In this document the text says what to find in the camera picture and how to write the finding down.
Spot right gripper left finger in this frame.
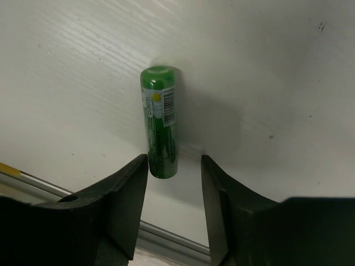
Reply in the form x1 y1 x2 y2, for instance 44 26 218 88
1 154 148 265

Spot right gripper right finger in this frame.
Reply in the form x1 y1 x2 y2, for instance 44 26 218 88
201 155 354 265

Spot green clear tube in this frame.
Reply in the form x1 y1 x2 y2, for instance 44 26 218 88
140 65 179 179

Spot aluminium rail front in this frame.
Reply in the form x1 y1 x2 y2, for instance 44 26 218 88
1 163 211 265

